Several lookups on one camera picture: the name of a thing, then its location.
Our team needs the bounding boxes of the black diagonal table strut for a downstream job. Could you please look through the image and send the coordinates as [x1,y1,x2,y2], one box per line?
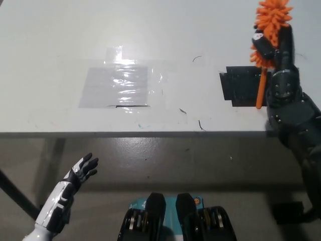
[0,169,42,220]

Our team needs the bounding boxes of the orange microfibre telescopic duster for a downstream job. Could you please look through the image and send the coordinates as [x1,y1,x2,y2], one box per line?
[250,0,293,109]

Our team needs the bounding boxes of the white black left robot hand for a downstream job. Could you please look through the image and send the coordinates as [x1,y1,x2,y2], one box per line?
[34,153,100,233]

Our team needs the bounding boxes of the clear plastic sheet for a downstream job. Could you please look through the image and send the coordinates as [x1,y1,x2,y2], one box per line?
[77,65,148,109]

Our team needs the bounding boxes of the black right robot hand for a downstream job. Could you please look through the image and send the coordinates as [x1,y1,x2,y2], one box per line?
[251,24,299,74]

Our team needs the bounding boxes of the black teal robot torso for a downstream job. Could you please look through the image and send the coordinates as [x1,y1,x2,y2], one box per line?
[116,192,238,241]

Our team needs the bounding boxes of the black tape patch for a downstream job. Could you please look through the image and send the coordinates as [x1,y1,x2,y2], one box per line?
[219,66,271,107]

